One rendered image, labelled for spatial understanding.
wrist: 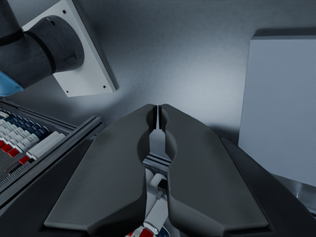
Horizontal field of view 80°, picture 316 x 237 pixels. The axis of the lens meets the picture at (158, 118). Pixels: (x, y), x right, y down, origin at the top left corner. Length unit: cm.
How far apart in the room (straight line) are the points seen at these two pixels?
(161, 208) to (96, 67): 45
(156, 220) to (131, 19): 52
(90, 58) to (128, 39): 15
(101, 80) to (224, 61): 37
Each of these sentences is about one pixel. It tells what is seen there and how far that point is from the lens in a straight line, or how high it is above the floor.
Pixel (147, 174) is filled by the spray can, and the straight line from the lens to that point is 70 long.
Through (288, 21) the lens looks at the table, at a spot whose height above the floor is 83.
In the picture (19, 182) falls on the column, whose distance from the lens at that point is 69.
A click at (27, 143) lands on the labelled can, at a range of 116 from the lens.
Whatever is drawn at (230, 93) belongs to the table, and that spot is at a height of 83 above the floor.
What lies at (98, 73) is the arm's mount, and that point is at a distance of 60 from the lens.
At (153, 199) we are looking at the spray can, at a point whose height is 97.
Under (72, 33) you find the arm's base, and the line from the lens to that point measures 59.
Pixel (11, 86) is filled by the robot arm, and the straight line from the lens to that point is 53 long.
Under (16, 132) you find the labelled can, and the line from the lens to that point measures 130.
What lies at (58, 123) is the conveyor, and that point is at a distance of 109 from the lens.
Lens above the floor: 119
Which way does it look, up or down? 39 degrees down
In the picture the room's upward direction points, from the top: 138 degrees counter-clockwise
